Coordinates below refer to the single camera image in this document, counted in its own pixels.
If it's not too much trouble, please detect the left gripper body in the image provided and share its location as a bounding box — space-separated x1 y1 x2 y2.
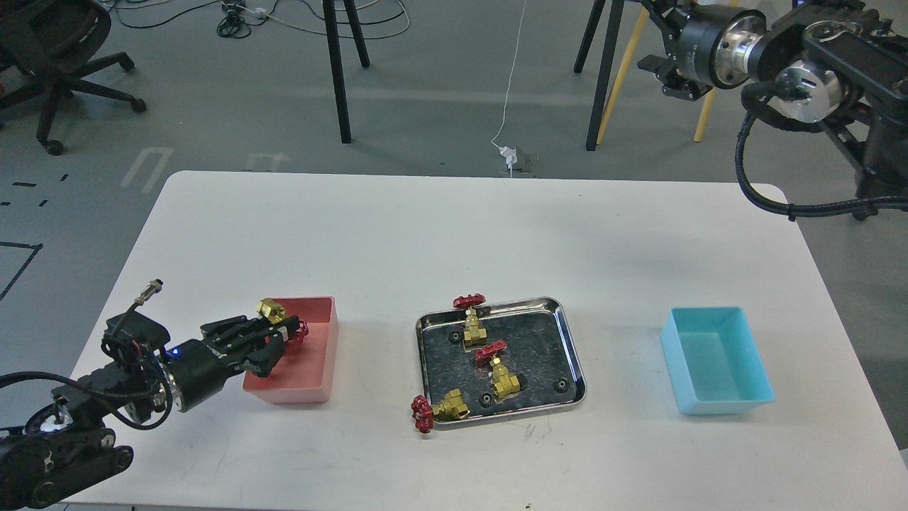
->
166 321 254 413

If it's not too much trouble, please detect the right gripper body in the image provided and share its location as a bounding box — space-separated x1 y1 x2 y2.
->
638 1 713 101

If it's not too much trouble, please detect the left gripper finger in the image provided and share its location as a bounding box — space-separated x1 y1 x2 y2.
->
250 334 293 378
234 316 299 339

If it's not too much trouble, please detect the brass valve large red wheel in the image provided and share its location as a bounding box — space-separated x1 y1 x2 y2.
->
257 298 309 343

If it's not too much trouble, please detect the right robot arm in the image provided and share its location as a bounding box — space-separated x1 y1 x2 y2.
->
638 1 907 220

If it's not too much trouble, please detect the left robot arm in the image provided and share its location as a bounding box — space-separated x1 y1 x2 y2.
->
2 280 308 510

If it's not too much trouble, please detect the pink plastic box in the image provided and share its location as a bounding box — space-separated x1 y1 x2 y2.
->
243 295 338 405

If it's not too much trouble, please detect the brass valve front left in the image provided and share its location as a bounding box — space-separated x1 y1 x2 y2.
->
411 388 470 434

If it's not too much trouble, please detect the brass valve top of tray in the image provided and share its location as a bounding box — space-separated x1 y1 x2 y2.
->
452 293 489 351

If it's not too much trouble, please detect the brass valve of tray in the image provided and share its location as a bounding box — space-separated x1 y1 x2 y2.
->
474 340 525 402
452 293 489 351

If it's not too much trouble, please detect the brass valve centre of tray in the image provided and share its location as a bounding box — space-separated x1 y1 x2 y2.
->
474 340 525 402

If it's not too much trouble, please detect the blue plastic box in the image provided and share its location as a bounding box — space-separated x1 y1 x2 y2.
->
660 307 775 415

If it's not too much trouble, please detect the yellow wooden leg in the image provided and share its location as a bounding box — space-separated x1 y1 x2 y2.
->
693 88 717 143
594 7 648 148

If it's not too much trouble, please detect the black stand leg right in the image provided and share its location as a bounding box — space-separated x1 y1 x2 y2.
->
573 1 625 151

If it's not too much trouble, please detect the black stand leg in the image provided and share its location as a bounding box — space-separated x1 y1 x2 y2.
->
321 1 370 143
573 1 625 151

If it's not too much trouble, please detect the floor power socket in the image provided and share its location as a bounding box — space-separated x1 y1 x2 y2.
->
499 145 531 177

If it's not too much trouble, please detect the steel tray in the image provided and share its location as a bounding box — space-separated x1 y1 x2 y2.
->
416 297 586 430

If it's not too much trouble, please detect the black stand leg left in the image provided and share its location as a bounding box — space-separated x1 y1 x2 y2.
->
321 1 370 143

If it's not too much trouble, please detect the black office chair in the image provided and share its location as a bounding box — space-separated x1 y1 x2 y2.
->
1 1 147 156

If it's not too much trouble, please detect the black corrugated cable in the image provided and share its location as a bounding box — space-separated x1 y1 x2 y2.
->
735 82 908 219

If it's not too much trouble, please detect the white cable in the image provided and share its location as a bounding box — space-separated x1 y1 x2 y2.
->
494 0 530 158

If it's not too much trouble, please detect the floor cable bundle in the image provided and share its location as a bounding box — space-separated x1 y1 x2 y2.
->
106 0 412 40

